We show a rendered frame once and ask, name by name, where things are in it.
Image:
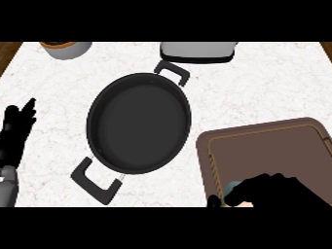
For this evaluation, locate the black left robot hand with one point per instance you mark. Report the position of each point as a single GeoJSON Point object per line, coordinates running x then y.
{"type": "Point", "coordinates": [9, 139]}

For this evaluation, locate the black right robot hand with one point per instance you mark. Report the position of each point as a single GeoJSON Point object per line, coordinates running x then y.
{"type": "Point", "coordinates": [273, 193]}

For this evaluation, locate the teal frosted cupcake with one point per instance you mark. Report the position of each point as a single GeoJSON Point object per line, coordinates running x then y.
{"type": "Point", "coordinates": [231, 191]}

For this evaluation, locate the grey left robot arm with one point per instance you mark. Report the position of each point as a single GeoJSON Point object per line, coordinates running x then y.
{"type": "Point", "coordinates": [0, 191]}

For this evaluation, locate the brown tray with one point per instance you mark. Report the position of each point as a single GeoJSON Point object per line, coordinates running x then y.
{"type": "Point", "coordinates": [277, 152]}

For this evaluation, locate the grey plant pot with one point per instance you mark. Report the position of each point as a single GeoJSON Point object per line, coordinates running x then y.
{"type": "Point", "coordinates": [66, 49]}

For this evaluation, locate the white appliance with black base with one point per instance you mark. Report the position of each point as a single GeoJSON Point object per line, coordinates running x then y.
{"type": "Point", "coordinates": [196, 52]}

